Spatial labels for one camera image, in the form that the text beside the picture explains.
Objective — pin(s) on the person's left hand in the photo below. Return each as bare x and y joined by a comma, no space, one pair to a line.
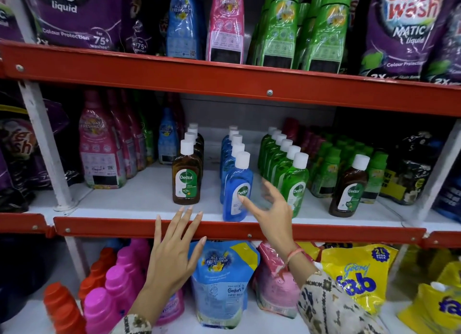
171,265

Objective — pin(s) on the person's right hand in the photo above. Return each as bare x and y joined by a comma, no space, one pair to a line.
279,222

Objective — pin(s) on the red edged white shelf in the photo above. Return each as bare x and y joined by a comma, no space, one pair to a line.
324,233
216,80
443,240
21,323
21,224
266,326

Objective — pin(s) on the row of green capped bottles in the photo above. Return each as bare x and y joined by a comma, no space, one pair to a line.
279,171

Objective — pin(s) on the brown bottle white cap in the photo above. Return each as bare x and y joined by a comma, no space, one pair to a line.
186,186
192,130
193,125
190,135
347,197

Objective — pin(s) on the person's right forearm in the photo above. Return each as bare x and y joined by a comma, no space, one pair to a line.
331,305

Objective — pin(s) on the person's left forearm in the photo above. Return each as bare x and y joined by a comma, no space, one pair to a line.
144,310

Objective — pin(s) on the maroon fabric softener bottle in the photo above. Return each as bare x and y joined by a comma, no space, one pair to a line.
178,114
291,128

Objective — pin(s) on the pink fabric softener bottle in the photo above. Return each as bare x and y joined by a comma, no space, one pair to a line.
226,28
101,153
141,150
129,153

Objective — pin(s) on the green fabric softener bottle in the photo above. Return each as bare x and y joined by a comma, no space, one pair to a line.
303,24
149,143
326,38
279,38

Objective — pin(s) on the blue fabric softener bottle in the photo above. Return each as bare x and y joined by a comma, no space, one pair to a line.
167,139
182,28

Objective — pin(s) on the blue softener refill pouch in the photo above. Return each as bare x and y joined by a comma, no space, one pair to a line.
223,294

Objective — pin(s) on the cluster of small green-capped bottles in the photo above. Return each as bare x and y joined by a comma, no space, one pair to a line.
326,179

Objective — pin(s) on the pink softener refill pouch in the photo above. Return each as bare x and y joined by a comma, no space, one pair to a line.
273,290

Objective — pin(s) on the group of magenta bottles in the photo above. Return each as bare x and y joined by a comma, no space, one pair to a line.
102,308

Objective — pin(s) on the yellow detergent pouch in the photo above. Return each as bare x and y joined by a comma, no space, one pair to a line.
421,261
360,279
452,272
432,308

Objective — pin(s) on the black pouch yellow label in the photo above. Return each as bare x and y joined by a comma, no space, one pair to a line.
410,179

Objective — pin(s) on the dark plastic pouch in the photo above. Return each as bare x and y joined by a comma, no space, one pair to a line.
21,272

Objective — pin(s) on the dark blue pouch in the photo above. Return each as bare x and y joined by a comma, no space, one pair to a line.
450,200

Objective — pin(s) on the white metal rack post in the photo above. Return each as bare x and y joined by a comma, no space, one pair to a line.
437,171
48,150

